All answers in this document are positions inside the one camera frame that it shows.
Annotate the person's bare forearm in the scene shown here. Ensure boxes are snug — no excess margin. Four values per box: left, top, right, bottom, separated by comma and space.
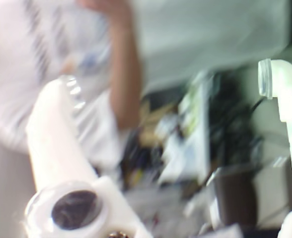
106, 0, 146, 131

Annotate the person's white shirt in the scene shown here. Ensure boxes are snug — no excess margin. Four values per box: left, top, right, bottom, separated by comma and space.
0, 0, 122, 174

